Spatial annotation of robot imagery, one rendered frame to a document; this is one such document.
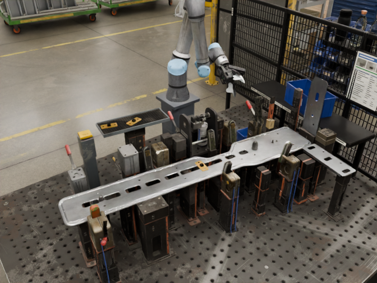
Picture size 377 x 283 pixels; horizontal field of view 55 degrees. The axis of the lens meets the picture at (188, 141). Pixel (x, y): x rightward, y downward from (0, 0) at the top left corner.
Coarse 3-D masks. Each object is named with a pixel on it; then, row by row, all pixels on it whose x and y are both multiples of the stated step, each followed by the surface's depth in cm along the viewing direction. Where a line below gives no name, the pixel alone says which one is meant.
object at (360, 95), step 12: (360, 60) 203; (372, 60) 196; (360, 72) 205; (372, 72) 198; (348, 84) 214; (360, 84) 207; (372, 84) 200; (360, 96) 209; (372, 96) 202; (372, 108) 204
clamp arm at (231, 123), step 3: (231, 120) 203; (228, 123) 203; (231, 123) 203; (234, 123) 203; (228, 126) 204; (231, 126) 203; (234, 126) 203; (231, 129) 204; (234, 129) 205; (231, 132) 204; (234, 132) 205; (231, 135) 205; (234, 135) 206; (231, 138) 206; (234, 138) 206; (231, 141) 206; (234, 141) 208
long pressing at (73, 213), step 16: (288, 128) 217; (240, 144) 202; (272, 144) 202; (304, 144) 202; (192, 160) 189; (208, 160) 189; (224, 160) 190; (240, 160) 190; (256, 160) 190; (144, 176) 178; (160, 176) 178; (192, 176) 178; (208, 176) 178; (96, 192) 168; (112, 192) 168; (144, 192) 168; (160, 192) 168; (64, 208) 159; (80, 208) 159; (112, 208) 159
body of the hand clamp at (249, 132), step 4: (252, 120) 215; (252, 124) 212; (248, 128) 217; (252, 128) 213; (256, 128) 211; (260, 128) 213; (248, 132) 218; (252, 132) 214; (256, 132) 213; (260, 132) 215; (248, 136) 219
